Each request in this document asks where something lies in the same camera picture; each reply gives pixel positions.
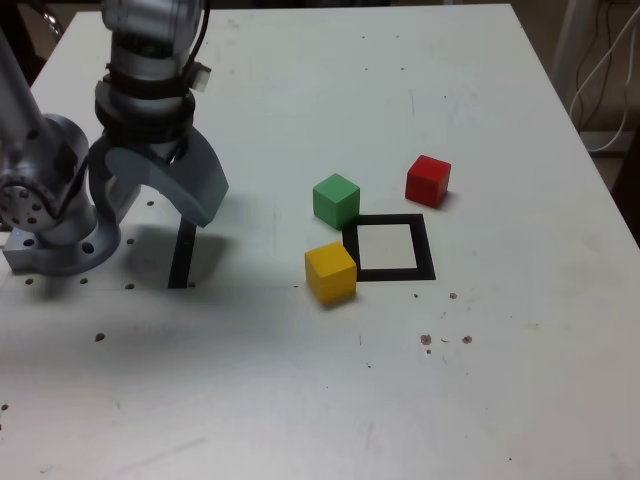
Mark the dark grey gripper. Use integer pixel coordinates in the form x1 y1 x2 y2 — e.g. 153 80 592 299
87 127 230 230

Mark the green cube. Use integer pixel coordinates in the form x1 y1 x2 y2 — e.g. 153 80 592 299
312 173 361 231

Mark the yellow cube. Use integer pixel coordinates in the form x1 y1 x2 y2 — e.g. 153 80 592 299
304 241 358 307

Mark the red cube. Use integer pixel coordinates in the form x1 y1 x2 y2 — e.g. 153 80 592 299
404 154 452 209

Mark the black tape square outline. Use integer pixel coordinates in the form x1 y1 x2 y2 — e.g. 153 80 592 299
342 213 437 283

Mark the black tape strip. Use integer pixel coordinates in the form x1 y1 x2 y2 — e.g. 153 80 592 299
167 215 199 290

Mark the small white camera box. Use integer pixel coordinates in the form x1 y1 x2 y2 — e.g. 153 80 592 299
191 62 212 94

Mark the white cable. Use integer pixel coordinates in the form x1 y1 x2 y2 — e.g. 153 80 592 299
569 19 640 132
589 44 640 151

